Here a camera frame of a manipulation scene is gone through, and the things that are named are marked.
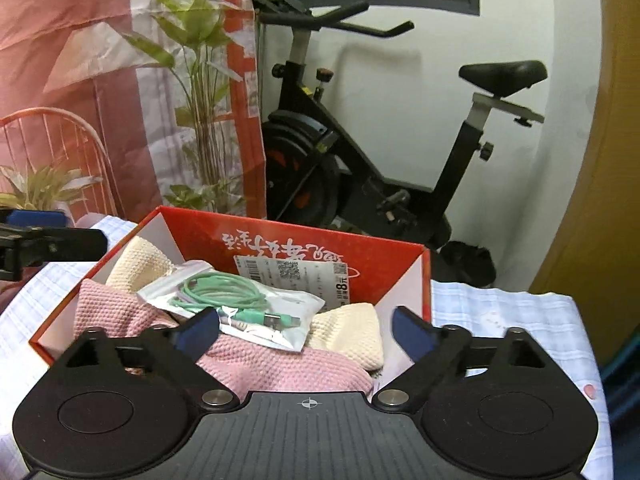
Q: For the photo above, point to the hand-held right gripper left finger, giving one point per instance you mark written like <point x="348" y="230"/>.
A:
<point x="200" y="331"/>

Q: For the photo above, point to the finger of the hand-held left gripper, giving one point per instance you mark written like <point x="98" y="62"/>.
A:
<point x="37" y="218"/>
<point x="60" y="242"/>

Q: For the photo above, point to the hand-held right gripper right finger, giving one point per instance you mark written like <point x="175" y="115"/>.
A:
<point x="412" y="334"/>

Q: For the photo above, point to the cream knit cloth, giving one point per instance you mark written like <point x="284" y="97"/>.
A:
<point x="137" y="262"/>
<point x="350" y="332"/>

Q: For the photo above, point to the pink knit cloth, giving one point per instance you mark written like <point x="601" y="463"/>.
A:
<point x="115" y="310"/>

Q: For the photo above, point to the red cardboard box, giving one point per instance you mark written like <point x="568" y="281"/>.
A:
<point x="200" y="232"/>

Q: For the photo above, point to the black lumpy bag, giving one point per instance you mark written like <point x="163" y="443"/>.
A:
<point x="467" y="262"/>

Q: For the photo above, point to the white checked tablecloth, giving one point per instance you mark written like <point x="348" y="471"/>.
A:
<point x="500" y="310"/>

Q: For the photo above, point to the pink printed backdrop cloth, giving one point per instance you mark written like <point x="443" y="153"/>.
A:
<point x="65" y="35"/>

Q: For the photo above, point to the black exercise bike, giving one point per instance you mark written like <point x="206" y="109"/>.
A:
<point x="310" y="135"/>

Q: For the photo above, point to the brown wooden door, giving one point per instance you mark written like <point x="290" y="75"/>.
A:
<point x="600" y="160"/>

